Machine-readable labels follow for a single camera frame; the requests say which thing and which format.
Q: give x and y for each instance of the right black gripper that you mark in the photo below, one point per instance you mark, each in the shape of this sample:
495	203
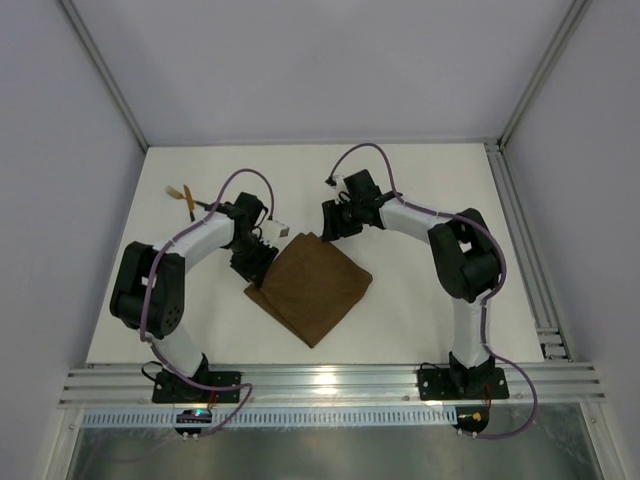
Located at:
338	220

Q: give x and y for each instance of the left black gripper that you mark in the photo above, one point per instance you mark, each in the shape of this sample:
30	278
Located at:
255	262

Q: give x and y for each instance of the brown cloth napkin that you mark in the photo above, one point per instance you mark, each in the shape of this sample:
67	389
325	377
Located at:
310	288

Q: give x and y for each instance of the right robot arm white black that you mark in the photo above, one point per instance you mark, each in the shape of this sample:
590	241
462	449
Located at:
468	262

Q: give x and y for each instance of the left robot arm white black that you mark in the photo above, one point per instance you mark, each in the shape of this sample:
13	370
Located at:
149	291

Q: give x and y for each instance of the left black controller board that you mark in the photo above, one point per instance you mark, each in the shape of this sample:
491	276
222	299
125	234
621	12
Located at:
190	424

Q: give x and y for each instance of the black controller board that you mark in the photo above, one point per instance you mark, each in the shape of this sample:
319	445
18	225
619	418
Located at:
190	424
471	422

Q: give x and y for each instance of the right black controller board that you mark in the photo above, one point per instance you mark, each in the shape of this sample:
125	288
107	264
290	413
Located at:
471	422

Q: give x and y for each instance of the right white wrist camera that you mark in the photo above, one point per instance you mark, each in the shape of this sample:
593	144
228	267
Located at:
337	183

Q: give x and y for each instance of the gold knife green handle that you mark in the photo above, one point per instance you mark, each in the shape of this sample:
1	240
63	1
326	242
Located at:
190	202

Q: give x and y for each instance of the gold fork green handle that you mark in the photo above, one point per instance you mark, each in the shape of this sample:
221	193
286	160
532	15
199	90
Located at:
179	195

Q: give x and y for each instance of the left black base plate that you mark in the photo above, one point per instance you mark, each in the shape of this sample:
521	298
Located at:
211	387

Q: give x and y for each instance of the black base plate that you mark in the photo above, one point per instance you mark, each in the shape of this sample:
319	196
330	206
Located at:
211	387
446	383

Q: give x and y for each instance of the front aluminium rail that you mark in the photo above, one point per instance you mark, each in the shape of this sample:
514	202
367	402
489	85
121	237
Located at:
120	385

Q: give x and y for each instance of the aluminium rail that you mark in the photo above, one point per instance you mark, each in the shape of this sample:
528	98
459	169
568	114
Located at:
545	312
120	385

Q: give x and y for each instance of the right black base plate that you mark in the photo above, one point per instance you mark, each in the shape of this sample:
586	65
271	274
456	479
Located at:
446	383

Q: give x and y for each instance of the grey slotted cable duct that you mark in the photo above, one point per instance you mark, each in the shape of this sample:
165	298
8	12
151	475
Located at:
272	417

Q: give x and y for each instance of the right aluminium rail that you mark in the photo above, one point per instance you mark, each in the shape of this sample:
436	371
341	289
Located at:
545	312

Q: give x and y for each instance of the left aluminium frame post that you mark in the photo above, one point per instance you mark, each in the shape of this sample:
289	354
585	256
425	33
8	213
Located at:
80	30

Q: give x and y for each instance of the aluminium frame post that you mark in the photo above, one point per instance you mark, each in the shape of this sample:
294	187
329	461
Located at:
554	50
80	30

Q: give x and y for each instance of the right aluminium frame post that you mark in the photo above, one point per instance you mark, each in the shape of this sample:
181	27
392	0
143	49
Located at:
554	50

